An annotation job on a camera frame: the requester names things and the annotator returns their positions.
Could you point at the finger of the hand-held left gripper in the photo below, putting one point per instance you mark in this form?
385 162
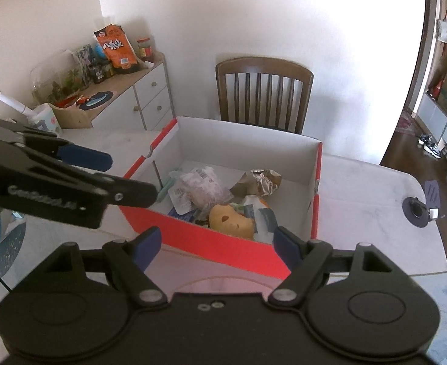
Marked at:
132 194
86 157

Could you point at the orange snack bag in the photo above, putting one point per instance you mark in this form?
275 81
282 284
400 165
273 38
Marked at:
117 49

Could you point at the white printed cup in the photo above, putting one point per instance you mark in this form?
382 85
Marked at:
46 119

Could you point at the small teal packet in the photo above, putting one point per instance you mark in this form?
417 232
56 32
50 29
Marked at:
166 190

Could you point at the small dark jar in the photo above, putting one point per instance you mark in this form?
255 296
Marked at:
97 73

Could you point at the black phone stand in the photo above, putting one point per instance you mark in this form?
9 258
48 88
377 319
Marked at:
421 207

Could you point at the blue and white snack packet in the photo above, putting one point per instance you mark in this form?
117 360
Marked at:
179 201

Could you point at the white side cabinet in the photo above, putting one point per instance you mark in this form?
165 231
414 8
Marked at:
151 99

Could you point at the yellow plush toy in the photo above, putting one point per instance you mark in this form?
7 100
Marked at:
227 220

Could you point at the round blue mat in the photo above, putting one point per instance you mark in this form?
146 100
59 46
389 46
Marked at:
99 99

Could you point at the dark sneakers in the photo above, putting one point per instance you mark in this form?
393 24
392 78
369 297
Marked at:
431 146

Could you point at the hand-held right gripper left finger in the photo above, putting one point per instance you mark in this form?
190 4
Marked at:
147 245

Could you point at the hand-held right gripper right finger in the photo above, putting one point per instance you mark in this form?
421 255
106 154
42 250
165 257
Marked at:
286 249

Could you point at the brown wooden chair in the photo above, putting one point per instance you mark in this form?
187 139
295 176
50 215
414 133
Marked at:
263 83

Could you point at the red lid jar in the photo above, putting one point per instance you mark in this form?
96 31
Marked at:
145 48

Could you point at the silver brown foil packet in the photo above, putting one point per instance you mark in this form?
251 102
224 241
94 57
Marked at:
261 182

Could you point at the red cardboard box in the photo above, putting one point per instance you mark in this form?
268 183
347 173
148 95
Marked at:
215 249

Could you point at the white paper roll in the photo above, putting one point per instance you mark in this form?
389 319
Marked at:
16 104

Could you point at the glass fish bowl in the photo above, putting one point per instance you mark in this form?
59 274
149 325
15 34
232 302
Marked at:
56 80

